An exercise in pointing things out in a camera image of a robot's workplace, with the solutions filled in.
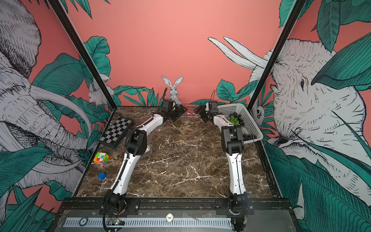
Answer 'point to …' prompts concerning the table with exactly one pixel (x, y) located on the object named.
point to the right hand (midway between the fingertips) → (196, 109)
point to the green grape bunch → (233, 120)
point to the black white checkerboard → (117, 132)
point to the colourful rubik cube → (101, 158)
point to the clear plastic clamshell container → (190, 108)
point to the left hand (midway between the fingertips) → (187, 109)
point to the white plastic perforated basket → (250, 132)
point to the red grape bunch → (190, 113)
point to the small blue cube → (102, 176)
